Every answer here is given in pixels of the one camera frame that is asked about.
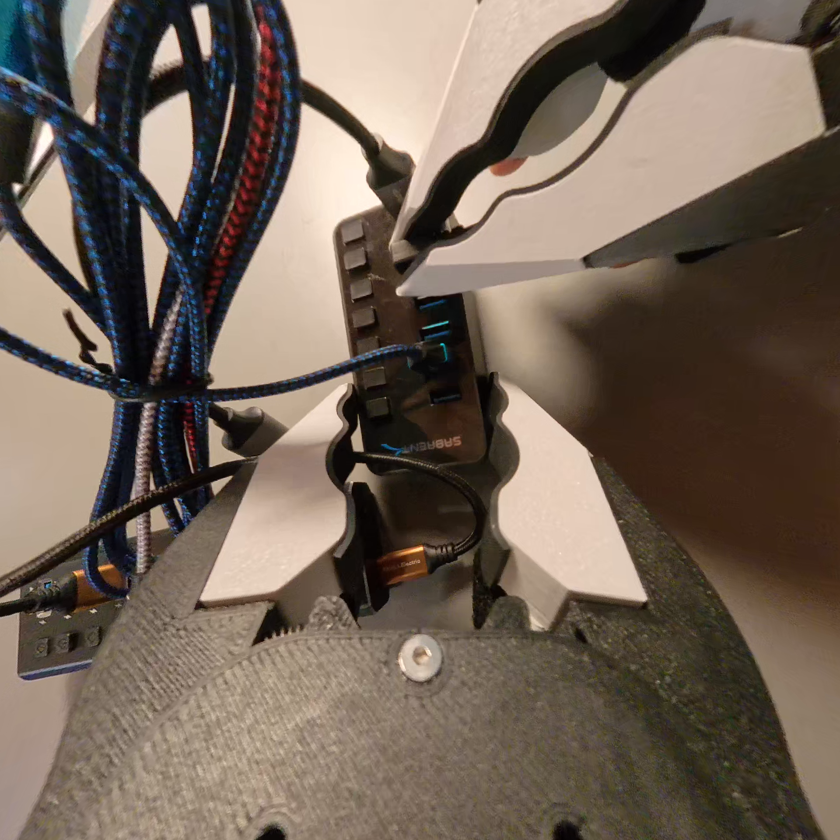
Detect black plug braided cable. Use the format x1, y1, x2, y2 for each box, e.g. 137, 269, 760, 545
209, 402, 290, 457

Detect bundle of braided USB cables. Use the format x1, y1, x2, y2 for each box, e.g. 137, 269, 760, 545
0, 0, 303, 592

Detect dark grey USB hub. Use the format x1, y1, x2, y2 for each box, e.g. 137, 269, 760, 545
333, 205, 490, 475

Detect copper plug black cable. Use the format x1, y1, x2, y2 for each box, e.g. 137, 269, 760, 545
0, 453, 487, 618

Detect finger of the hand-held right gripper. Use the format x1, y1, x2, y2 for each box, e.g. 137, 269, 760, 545
395, 34, 826, 299
390, 0, 621, 247

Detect cyan plug blue braided cable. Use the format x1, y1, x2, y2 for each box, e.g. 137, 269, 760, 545
112, 341, 454, 404

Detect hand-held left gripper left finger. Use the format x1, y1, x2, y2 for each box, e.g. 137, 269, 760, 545
199, 384, 391, 618

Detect black long USB hub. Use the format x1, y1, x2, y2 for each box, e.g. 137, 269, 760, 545
16, 564, 132, 680

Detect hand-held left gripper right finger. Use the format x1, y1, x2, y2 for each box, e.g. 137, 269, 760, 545
471, 373, 648, 630

